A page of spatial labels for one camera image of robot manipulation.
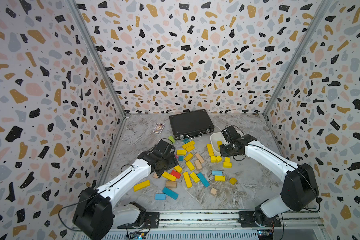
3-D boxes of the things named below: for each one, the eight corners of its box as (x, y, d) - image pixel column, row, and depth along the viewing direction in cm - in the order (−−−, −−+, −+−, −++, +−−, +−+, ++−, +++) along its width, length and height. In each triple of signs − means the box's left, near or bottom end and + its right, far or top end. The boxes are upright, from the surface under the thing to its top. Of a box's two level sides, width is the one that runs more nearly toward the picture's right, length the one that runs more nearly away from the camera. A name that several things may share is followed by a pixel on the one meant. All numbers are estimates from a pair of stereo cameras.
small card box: (153, 132, 112) (152, 130, 111) (157, 124, 118) (157, 122, 116) (160, 134, 111) (159, 132, 110) (164, 126, 117) (164, 124, 115)
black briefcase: (176, 142, 106) (175, 138, 102) (168, 120, 119) (168, 115, 116) (213, 132, 112) (214, 128, 108) (203, 112, 126) (203, 108, 122)
